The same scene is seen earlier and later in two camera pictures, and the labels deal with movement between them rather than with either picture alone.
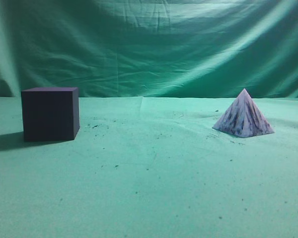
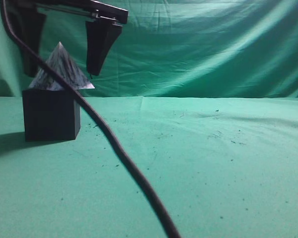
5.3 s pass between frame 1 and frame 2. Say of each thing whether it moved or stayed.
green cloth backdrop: stayed
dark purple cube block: stayed
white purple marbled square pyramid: moved
